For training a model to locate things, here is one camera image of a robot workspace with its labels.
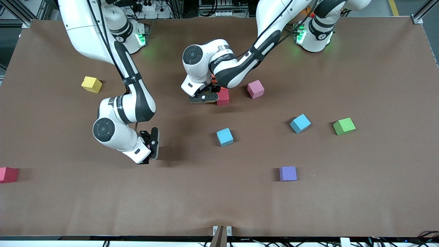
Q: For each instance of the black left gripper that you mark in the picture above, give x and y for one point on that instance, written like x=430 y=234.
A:
x=215 y=89

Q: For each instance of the yellow foam cube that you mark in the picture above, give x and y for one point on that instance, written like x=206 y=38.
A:
x=91 y=84

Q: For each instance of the brown table cover sheet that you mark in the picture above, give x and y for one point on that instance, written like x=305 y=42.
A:
x=219 y=199

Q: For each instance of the white power strip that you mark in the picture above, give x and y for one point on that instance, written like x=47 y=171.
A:
x=151 y=7
x=219 y=13

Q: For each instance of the silver metal mounting bracket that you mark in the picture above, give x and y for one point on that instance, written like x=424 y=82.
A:
x=229 y=230

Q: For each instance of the purple foam cube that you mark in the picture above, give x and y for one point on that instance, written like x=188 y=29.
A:
x=288 y=173

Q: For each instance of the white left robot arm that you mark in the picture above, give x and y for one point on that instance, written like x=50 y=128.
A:
x=192 y=55

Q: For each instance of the brown tapered post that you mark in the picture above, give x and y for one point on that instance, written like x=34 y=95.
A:
x=219 y=238

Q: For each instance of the red foam cube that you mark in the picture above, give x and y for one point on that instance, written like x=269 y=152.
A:
x=7 y=175
x=223 y=97

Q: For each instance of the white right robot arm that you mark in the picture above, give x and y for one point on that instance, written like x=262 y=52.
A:
x=104 y=129

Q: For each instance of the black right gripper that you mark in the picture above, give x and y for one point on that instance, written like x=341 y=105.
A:
x=144 y=137

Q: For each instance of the blue foam cube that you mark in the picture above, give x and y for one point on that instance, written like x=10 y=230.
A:
x=300 y=123
x=224 y=137

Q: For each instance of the aluminium frame profile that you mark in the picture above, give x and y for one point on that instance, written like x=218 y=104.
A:
x=43 y=8
x=423 y=12

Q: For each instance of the green foam cube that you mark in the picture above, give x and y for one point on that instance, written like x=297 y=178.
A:
x=344 y=126

